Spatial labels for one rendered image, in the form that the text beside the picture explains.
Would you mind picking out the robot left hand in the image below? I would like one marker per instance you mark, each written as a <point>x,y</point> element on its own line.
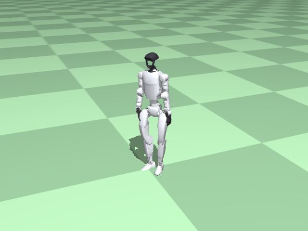
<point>168,119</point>

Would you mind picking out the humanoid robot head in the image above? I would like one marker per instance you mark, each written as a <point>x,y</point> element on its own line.
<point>151,57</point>

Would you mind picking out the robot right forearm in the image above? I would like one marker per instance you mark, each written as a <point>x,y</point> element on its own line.
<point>139,101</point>

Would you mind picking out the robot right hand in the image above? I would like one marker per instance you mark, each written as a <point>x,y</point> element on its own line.
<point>138,111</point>

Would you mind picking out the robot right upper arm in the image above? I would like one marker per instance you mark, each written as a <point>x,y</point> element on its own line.
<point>140,90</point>

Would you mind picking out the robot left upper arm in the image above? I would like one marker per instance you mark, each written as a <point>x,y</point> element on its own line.
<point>164,78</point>

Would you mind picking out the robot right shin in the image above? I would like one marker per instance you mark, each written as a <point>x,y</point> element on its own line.
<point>148,151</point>

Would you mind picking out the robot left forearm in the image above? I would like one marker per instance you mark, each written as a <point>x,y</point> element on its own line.
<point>167,104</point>

